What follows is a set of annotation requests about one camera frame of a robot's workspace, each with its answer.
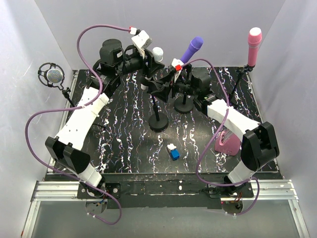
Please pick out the black tripod stand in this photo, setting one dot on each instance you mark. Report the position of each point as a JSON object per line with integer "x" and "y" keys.
{"x": 66, "y": 95}
{"x": 240, "y": 73}

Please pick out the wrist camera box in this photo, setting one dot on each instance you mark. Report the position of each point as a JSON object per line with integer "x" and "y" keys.
{"x": 141, "y": 42}
{"x": 177, "y": 66}

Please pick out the pink handheld microphone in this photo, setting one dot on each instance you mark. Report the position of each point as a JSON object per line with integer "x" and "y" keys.
{"x": 254, "y": 41}

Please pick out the pink box holder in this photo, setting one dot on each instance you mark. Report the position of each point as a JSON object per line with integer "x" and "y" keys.
{"x": 228, "y": 143}

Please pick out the blue and white block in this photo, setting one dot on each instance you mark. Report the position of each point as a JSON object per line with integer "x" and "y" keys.
{"x": 174, "y": 153}

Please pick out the silver studio mic shock mount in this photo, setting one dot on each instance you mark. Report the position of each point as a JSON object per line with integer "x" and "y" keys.
{"x": 51, "y": 75}

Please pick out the purple handheld microphone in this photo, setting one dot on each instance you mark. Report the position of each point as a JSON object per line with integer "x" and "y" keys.
{"x": 194, "y": 46}

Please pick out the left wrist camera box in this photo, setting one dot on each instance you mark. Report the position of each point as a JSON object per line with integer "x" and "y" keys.
{"x": 141, "y": 42}

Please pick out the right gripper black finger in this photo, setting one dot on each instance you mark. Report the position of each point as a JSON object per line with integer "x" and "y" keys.
{"x": 161, "y": 94}
{"x": 165, "y": 80}

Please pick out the black round-base mic stand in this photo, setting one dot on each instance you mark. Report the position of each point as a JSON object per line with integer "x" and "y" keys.
{"x": 158, "y": 122}

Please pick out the black stand with purple mic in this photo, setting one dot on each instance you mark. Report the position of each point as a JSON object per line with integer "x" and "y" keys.
{"x": 184, "y": 105}

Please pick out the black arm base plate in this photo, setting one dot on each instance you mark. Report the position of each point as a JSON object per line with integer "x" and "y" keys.
{"x": 172, "y": 193}

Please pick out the aluminium frame rail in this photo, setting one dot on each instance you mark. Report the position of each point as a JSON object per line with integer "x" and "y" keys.
{"x": 61, "y": 208}

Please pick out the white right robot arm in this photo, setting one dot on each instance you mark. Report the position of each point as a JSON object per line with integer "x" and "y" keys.
{"x": 259, "y": 143}

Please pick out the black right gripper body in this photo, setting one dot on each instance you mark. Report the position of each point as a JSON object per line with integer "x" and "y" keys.
{"x": 183, "y": 88}

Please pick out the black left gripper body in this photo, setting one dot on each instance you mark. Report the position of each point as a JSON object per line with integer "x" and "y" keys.
{"x": 134, "y": 63}

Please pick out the black left tripod stand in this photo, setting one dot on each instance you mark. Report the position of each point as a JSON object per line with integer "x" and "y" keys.
{"x": 66, "y": 95}

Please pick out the white handheld microphone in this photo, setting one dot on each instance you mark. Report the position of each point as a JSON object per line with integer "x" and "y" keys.
{"x": 158, "y": 54}

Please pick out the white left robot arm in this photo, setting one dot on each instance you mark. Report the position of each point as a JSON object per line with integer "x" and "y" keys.
{"x": 65, "y": 147}

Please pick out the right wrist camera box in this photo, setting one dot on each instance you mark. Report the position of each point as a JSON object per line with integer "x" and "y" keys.
{"x": 177, "y": 66}

